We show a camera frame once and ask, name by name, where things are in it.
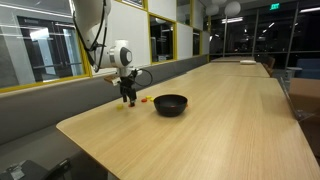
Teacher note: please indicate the wrist camera wooden mount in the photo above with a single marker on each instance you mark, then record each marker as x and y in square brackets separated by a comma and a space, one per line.
[113, 79]

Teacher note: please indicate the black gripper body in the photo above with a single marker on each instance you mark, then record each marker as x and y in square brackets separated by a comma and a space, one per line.
[126, 87]

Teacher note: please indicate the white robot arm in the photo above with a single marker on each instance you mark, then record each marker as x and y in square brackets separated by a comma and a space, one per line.
[90, 18]

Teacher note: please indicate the orange disc with hole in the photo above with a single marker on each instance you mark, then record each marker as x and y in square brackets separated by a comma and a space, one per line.
[144, 100]

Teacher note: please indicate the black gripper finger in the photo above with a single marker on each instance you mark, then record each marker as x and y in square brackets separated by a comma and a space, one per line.
[133, 98]
[124, 98]

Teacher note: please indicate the green exit sign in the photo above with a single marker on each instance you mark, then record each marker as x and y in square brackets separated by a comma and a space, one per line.
[275, 6]

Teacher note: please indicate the far wooden table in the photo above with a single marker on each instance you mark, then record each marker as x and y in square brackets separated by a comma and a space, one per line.
[232, 59]

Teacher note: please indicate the black bowl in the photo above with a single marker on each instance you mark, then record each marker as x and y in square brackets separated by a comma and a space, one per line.
[170, 105]

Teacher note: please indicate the wooden chair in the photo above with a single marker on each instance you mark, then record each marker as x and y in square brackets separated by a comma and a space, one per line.
[269, 64]

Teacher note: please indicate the yellow disc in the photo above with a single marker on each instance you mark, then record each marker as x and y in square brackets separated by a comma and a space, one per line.
[150, 98]

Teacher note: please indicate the grey bench sofa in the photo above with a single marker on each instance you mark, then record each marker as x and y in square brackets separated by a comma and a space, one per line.
[28, 125]

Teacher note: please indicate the yellow block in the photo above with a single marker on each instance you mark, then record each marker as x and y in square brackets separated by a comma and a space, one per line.
[120, 106]

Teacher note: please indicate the white plate far table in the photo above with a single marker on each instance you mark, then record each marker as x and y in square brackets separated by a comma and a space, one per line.
[247, 62]

